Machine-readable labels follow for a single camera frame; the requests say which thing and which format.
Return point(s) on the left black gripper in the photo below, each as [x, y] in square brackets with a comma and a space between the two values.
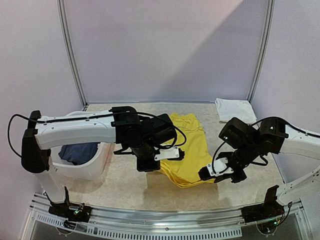
[143, 167]

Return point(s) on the yellow garment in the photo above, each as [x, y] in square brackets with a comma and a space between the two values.
[184, 173]

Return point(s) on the white t-shirt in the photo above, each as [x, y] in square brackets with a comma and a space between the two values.
[228, 109]

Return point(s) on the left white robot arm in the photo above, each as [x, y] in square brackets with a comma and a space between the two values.
[143, 133]

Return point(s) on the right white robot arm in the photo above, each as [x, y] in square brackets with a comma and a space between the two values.
[273, 136]

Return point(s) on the white plastic laundry basket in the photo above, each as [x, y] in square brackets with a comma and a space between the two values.
[87, 171]

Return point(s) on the dark blue garment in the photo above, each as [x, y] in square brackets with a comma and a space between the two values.
[78, 154]

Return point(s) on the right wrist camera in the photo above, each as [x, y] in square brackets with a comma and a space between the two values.
[219, 169]

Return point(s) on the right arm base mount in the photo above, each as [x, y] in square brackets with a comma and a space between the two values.
[269, 208]

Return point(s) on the front aluminium rail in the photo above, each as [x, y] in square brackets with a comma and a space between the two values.
[123, 224]

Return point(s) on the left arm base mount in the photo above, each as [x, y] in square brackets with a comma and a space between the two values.
[71, 211]

